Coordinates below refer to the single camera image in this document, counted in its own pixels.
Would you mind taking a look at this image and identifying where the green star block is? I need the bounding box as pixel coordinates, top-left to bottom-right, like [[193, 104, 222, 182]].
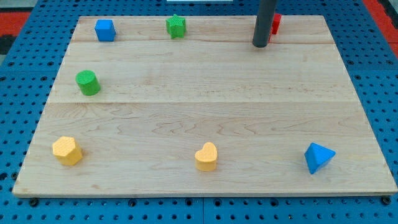
[[165, 14, 186, 39]]

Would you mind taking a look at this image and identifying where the red star block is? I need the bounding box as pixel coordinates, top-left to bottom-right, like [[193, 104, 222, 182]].
[[269, 13, 282, 40]]

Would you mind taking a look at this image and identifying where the yellow heart block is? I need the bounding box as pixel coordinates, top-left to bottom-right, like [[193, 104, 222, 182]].
[[194, 142, 218, 172]]

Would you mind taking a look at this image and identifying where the light wooden board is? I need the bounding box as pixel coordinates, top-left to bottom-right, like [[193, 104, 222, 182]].
[[13, 15, 397, 198]]

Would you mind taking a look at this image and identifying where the green cylinder block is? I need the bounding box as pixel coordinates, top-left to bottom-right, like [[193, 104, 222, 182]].
[[75, 70, 101, 96]]

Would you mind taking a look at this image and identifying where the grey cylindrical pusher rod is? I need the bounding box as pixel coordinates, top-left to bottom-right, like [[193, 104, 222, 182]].
[[252, 0, 277, 48]]

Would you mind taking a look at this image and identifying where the blue cube block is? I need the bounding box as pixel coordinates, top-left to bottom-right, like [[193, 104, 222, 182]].
[[95, 19, 116, 42]]

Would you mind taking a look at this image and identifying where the blue triangle block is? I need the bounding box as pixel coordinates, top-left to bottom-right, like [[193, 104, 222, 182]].
[[304, 142, 336, 174]]

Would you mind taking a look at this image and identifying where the yellow hexagon block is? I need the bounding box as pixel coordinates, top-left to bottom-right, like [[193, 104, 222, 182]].
[[52, 136, 83, 166]]

